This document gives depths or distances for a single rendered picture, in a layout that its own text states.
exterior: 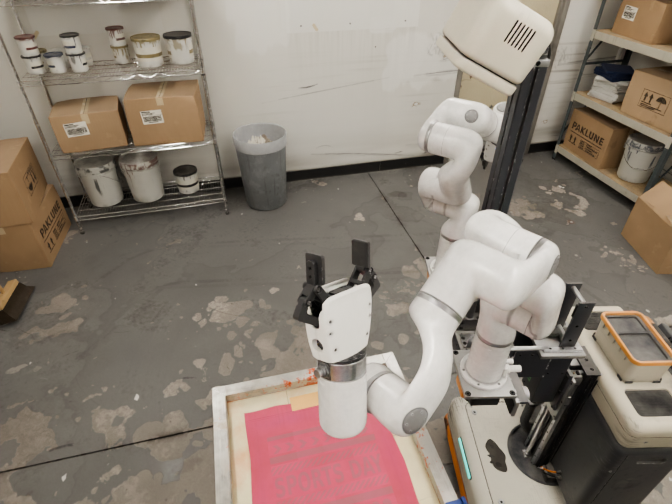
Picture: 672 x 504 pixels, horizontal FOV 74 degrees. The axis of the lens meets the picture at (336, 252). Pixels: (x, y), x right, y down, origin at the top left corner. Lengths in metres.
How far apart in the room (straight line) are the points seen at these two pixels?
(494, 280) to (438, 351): 0.14
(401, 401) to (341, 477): 0.66
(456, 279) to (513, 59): 0.45
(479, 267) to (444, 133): 0.56
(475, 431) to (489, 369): 1.03
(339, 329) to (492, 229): 0.37
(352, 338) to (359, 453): 0.74
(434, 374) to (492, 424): 1.61
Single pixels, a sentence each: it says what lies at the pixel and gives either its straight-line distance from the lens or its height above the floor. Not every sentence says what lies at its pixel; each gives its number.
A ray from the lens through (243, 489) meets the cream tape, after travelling 1.33.
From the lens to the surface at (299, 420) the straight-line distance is 1.41.
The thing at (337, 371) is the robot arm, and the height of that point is 1.63.
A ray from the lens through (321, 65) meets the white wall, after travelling 4.20.
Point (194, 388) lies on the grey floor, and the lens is 2.76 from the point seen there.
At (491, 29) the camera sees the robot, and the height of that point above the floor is 1.98.
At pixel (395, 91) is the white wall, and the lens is 4.47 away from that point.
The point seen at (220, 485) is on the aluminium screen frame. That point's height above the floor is 0.99.
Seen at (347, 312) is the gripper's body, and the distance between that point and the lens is 0.63.
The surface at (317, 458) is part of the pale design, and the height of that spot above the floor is 0.96.
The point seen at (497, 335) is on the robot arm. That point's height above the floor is 1.33.
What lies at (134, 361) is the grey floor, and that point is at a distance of 3.01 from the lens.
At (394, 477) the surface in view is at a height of 0.96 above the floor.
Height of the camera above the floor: 2.15
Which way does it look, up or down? 37 degrees down
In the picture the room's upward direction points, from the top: straight up
